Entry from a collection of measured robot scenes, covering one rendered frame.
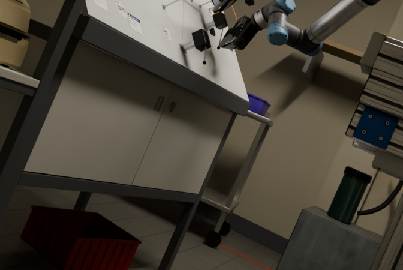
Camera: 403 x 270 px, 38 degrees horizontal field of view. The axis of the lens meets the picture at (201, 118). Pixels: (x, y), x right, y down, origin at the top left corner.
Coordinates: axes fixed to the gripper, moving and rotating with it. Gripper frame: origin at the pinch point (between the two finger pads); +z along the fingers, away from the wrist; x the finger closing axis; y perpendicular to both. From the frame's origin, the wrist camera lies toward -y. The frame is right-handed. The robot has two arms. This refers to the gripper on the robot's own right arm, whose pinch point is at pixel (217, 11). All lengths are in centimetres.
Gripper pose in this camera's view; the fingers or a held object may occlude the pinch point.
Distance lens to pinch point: 241.8
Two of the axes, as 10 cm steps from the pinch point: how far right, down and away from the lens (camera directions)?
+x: -4.2, -1.0, -9.0
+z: -6.8, 7.0, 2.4
